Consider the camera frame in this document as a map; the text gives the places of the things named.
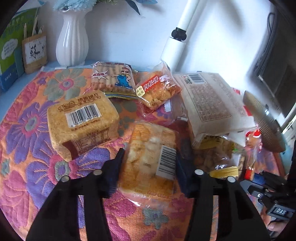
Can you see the red white rice cracker bag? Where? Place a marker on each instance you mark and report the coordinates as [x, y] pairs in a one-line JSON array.
[[254, 142]]

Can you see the small orange pork-floss cake pack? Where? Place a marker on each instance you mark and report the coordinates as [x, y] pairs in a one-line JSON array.
[[157, 86]]

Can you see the blue artificial flowers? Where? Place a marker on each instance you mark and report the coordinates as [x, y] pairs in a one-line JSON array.
[[80, 5]]

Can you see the colourful floral table mat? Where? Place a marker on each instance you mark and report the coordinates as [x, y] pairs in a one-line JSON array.
[[30, 167]]

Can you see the orange pastry snack pack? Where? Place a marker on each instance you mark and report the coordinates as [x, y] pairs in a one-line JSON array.
[[147, 172]]

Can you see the beige paper snack bag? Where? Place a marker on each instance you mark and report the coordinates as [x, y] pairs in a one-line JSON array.
[[213, 107]]

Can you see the yellow bread slice pack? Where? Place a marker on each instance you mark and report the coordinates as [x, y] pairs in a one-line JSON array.
[[80, 124]]

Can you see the brown pen holder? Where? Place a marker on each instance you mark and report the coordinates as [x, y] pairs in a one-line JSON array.
[[34, 50]]

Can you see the black television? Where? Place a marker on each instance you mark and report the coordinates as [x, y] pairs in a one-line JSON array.
[[276, 66]]

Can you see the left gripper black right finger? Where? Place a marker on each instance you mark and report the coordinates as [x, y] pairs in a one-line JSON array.
[[238, 219]]

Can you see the ribbed glass bowl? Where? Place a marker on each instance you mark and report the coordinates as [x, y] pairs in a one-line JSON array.
[[271, 132]]

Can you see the cartoon biscuit stick pack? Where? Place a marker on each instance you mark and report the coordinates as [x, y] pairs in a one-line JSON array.
[[112, 77]]

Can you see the white desk lamp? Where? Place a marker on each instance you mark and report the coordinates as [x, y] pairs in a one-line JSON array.
[[175, 44]]

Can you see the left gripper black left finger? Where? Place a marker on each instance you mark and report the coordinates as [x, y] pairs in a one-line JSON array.
[[58, 217]]

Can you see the yellow peanut snack bag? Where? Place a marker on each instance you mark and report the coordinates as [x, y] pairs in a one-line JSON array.
[[219, 157]]

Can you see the white ribbed vase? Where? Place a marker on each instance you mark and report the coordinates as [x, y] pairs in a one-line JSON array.
[[72, 45]]

